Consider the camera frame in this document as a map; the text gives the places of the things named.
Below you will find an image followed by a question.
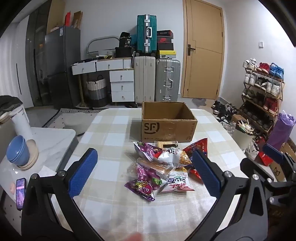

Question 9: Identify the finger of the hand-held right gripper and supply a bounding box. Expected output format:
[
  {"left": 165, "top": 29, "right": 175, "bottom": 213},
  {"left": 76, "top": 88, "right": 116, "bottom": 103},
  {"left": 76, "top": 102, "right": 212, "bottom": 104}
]
[
  {"left": 240, "top": 158, "right": 296, "bottom": 197},
  {"left": 262, "top": 144, "right": 296, "bottom": 167}
]

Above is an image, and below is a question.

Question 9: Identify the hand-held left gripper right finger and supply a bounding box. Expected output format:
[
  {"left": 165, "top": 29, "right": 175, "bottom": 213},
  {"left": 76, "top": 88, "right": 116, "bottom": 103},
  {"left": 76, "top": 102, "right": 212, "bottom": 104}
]
[{"left": 185, "top": 150, "right": 270, "bottom": 241}]

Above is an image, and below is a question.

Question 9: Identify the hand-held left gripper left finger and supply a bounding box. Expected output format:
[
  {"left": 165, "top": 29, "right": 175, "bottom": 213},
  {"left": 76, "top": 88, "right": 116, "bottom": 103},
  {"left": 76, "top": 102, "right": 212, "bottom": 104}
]
[{"left": 21, "top": 148, "right": 104, "bottom": 241}]

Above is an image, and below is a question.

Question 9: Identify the small red snack packet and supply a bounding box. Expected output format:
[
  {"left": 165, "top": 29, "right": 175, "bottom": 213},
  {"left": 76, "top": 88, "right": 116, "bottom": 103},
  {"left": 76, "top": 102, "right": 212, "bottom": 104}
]
[{"left": 189, "top": 169, "right": 204, "bottom": 183}]

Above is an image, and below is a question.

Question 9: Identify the red triangular snack packet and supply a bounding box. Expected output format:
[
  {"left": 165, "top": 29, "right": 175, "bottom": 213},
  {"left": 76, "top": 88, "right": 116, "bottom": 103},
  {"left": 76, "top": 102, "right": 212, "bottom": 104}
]
[{"left": 183, "top": 138, "right": 208, "bottom": 163}]

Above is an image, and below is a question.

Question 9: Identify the white red-print snack packet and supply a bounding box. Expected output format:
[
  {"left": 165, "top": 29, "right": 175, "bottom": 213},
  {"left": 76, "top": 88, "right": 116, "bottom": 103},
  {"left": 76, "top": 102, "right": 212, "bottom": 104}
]
[{"left": 160, "top": 167, "right": 195, "bottom": 193}]

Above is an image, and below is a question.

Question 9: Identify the white noodle snack packet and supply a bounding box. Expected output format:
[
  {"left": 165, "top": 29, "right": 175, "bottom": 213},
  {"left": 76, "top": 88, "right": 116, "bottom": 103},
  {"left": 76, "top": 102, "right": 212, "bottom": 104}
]
[{"left": 158, "top": 148, "right": 193, "bottom": 167}]

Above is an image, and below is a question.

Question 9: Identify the beige wafer pack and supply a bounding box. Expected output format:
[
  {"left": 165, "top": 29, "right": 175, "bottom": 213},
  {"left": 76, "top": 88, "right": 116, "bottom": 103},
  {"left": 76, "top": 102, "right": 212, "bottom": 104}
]
[{"left": 136, "top": 158, "right": 174, "bottom": 176}]

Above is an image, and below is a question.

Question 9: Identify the purple grape candy packet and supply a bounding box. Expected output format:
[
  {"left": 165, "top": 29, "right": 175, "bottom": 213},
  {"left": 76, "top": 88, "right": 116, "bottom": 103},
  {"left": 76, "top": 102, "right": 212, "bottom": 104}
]
[
  {"left": 135, "top": 163, "right": 162, "bottom": 186},
  {"left": 134, "top": 141, "right": 163, "bottom": 161}
]

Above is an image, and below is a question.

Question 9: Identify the brown cardboard box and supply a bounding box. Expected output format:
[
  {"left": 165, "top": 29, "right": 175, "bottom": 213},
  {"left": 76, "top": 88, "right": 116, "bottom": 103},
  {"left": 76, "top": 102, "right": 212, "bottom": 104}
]
[{"left": 141, "top": 101, "right": 197, "bottom": 143}]

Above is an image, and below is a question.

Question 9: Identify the red shopping bag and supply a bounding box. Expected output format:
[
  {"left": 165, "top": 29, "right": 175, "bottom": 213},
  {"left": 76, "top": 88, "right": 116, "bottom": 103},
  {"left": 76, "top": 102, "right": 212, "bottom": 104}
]
[{"left": 255, "top": 137, "right": 274, "bottom": 166}]

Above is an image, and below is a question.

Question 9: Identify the cat logo cardboard box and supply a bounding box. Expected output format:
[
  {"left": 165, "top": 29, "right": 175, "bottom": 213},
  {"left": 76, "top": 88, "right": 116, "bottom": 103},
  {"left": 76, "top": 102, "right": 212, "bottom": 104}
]
[{"left": 270, "top": 142, "right": 296, "bottom": 182}]

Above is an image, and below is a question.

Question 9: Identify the purple gift bag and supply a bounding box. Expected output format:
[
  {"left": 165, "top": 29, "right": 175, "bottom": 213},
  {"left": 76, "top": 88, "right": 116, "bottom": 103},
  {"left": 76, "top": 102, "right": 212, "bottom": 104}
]
[{"left": 266, "top": 111, "right": 295, "bottom": 150}]

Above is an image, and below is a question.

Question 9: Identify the white trash bin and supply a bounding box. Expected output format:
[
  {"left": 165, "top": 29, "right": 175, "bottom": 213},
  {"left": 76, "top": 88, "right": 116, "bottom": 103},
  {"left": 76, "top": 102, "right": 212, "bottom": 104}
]
[{"left": 231, "top": 118, "right": 255, "bottom": 151}]

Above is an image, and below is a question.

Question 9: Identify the white paper napkin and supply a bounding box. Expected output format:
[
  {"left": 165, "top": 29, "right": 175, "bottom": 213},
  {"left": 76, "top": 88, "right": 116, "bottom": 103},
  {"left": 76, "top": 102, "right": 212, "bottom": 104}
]
[{"left": 38, "top": 166, "right": 57, "bottom": 177}]

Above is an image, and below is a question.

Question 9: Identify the grey round floor cushion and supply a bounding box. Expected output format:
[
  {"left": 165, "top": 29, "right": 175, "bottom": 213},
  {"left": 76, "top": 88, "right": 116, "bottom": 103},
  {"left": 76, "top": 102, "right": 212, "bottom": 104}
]
[{"left": 63, "top": 115, "right": 93, "bottom": 135}]

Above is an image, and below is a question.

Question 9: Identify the beige plates stack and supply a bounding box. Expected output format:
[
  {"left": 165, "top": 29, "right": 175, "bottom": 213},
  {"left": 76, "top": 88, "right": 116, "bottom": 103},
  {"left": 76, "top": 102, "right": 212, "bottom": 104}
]
[{"left": 17, "top": 139, "right": 39, "bottom": 171}]

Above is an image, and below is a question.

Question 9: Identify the patterned floor rug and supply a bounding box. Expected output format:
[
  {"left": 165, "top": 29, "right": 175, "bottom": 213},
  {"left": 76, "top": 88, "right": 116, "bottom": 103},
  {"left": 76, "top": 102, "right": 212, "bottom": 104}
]
[{"left": 42, "top": 108, "right": 102, "bottom": 128}]

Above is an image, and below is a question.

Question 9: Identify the pile of dark shoes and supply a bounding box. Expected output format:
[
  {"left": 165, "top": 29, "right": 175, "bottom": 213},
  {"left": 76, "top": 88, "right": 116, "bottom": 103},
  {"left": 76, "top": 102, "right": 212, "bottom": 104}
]
[{"left": 211, "top": 100, "right": 239, "bottom": 123}]

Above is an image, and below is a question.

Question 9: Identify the wooden shoe rack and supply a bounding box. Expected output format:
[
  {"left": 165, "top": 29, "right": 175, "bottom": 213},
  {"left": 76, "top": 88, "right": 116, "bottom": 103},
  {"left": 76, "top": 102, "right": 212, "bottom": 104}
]
[{"left": 239, "top": 70, "right": 285, "bottom": 137}]

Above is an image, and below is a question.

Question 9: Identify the smartphone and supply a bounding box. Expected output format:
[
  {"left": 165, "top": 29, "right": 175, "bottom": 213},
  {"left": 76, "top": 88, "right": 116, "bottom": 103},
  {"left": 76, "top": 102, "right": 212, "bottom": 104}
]
[{"left": 16, "top": 178, "right": 26, "bottom": 211}]

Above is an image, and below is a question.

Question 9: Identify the shoe rack with shoes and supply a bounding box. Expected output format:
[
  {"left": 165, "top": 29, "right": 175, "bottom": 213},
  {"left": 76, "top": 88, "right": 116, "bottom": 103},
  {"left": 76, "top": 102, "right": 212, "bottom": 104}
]
[{"left": 240, "top": 58, "right": 285, "bottom": 130}]

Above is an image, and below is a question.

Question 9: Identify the blue bowls stack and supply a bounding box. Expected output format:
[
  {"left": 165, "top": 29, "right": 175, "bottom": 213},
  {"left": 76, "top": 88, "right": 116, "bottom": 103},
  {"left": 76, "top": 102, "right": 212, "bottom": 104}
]
[{"left": 6, "top": 135, "right": 30, "bottom": 165}]

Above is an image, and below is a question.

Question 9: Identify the white kettle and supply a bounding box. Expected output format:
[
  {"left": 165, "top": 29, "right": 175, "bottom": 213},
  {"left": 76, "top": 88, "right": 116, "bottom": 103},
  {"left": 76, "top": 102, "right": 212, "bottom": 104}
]
[{"left": 9, "top": 107, "right": 34, "bottom": 142}]

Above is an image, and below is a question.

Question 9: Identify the grey white laundry basket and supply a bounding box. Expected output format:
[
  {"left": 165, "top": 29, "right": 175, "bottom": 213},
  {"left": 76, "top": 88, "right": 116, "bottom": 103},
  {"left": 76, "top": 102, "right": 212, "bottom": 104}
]
[{"left": 86, "top": 75, "right": 107, "bottom": 107}]

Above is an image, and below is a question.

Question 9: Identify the white drawer dresser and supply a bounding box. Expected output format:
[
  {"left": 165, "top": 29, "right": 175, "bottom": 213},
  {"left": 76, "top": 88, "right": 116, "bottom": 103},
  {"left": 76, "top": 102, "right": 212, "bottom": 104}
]
[{"left": 71, "top": 57, "right": 135, "bottom": 103}]

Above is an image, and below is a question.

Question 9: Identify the dark clothes pile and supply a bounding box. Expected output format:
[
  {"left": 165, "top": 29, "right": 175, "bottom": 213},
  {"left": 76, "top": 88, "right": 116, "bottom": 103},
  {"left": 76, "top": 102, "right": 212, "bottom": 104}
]
[{"left": 0, "top": 95, "right": 23, "bottom": 116}]

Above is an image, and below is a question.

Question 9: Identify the silver suitcase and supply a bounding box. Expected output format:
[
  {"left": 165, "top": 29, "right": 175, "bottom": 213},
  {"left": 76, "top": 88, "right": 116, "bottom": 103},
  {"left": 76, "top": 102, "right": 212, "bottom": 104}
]
[{"left": 155, "top": 58, "right": 181, "bottom": 102}]

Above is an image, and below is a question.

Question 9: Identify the dark grey refrigerator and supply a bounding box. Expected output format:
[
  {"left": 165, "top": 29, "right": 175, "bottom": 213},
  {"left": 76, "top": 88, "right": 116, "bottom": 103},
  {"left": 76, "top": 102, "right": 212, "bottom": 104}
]
[{"left": 45, "top": 26, "right": 81, "bottom": 109}]

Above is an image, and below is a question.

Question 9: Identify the beige suitcase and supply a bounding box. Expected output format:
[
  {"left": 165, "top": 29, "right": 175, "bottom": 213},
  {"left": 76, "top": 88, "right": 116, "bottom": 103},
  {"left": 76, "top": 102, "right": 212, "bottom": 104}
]
[{"left": 134, "top": 56, "right": 156, "bottom": 104}]

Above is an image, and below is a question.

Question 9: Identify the glossy dark cabinet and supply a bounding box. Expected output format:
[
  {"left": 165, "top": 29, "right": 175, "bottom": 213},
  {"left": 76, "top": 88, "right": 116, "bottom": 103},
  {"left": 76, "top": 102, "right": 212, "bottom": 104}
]
[{"left": 25, "top": 7, "right": 50, "bottom": 107}]

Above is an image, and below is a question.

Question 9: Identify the white wardrobe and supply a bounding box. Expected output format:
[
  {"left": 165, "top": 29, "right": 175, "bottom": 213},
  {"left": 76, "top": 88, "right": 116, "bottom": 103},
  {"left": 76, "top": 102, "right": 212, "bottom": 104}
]
[{"left": 0, "top": 22, "right": 34, "bottom": 108}]

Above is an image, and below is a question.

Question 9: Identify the yellow black shoe box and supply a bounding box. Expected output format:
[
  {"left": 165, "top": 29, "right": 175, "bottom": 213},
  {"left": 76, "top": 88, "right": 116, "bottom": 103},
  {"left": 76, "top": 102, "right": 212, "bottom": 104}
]
[{"left": 156, "top": 50, "right": 177, "bottom": 59}]

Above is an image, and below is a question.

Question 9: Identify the oval mirror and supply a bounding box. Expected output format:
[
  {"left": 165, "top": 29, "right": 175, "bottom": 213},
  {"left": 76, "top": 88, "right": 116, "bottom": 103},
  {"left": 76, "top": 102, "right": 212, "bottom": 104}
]
[{"left": 87, "top": 36, "right": 121, "bottom": 58}]

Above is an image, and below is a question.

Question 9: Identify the black paper bag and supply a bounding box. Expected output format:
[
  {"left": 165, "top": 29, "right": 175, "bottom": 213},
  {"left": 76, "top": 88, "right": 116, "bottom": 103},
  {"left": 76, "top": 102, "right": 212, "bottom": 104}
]
[{"left": 119, "top": 32, "right": 133, "bottom": 48}]

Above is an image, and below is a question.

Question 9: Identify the wooden door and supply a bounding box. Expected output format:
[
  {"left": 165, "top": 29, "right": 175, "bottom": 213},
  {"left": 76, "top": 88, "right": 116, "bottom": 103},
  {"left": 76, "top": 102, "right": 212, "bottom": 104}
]
[{"left": 183, "top": 0, "right": 225, "bottom": 100}]

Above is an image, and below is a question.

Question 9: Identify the black orange shoe box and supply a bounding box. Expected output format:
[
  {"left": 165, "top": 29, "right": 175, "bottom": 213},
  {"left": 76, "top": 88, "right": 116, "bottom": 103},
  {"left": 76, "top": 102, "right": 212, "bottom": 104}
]
[{"left": 157, "top": 30, "right": 173, "bottom": 39}]

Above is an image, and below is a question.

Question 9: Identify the teal suitcase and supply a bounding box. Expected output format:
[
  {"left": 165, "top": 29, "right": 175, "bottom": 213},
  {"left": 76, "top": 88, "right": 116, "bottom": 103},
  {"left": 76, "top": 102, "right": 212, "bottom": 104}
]
[{"left": 136, "top": 15, "right": 158, "bottom": 57}]

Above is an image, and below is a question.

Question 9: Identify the brown paper bag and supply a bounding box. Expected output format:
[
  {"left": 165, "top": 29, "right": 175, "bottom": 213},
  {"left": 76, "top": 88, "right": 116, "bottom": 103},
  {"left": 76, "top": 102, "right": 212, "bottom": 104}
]
[{"left": 73, "top": 11, "right": 83, "bottom": 29}]

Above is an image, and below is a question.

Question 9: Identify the cardboard sheet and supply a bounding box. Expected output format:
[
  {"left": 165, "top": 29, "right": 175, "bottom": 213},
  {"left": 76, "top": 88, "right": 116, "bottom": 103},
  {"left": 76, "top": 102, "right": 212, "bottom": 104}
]
[{"left": 47, "top": 0, "right": 66, "bottom": 33}]

